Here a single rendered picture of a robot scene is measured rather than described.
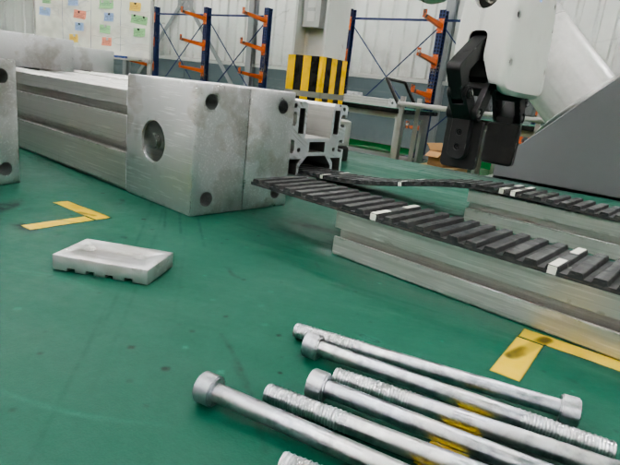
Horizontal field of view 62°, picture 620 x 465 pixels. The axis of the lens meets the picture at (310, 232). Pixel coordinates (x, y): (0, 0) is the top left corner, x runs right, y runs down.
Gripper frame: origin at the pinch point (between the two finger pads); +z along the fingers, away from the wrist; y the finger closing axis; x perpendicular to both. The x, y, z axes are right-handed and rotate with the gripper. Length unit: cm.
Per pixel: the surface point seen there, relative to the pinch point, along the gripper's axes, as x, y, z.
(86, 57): 77, 0, -5
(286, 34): 705, 687, -96
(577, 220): -9.7, -2.0, 3.8
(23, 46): 52, -20, -5
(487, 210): -2.3, -1.3, 4.8
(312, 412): -11.0, -35.0, 5.7
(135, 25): 510, 262, -47
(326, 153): 19.5, 1.9, 3.4
